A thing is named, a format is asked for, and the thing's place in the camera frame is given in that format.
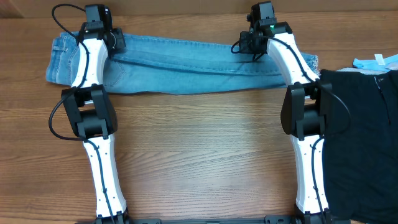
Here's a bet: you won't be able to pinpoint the light blue cloth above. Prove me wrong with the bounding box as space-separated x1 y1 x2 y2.
353 54 397 72

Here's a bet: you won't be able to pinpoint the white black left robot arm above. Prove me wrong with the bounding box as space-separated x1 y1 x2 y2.
62 22 130 223

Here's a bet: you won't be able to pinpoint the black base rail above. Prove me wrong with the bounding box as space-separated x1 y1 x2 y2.
127 215 303 224

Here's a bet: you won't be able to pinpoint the light blue denim jeans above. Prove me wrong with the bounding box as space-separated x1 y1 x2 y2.
45 30 320 95

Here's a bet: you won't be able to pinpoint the black garment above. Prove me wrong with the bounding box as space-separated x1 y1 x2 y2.
321 70 397 223

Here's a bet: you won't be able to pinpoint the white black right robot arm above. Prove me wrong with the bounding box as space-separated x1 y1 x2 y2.
239 19 333 223

